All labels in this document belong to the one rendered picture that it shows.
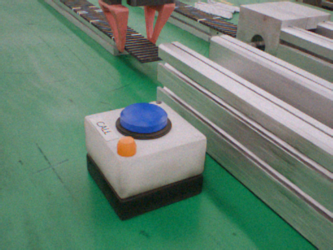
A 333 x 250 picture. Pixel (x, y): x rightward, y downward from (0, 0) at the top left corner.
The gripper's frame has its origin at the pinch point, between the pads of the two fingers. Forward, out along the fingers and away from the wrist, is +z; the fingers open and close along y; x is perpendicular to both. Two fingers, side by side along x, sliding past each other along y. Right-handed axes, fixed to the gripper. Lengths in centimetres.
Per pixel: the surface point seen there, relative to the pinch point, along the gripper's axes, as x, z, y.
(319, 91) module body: -32.6, -5.2, 2.5
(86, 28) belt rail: 16.9, 2.0, -2.0
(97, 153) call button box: -27.0, -0.9, -16.9
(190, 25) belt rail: 11.6, 2.1, 17.6
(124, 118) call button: -27.9, -4.1, -14.7
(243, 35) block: -8.4, -2.1, 14.1
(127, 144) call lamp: -31.3, -4.0, -16.0
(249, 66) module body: -23.2, -4.3, 2.4
